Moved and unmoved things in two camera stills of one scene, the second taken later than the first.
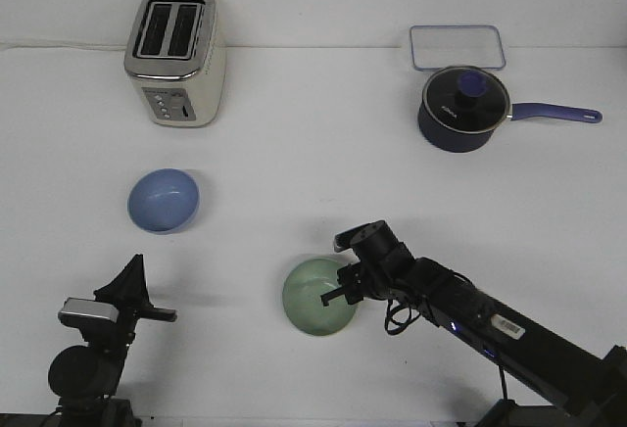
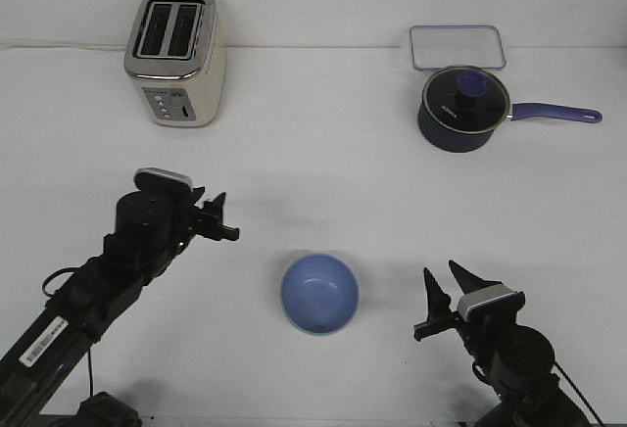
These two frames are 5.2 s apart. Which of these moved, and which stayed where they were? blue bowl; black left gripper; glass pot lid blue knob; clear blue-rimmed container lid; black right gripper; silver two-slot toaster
Moved: blue bowl; black right gripper; black left gripper
Stayed: silver two-slot toaster; clear blue-rimmed container lid; glass pot lid blue knob
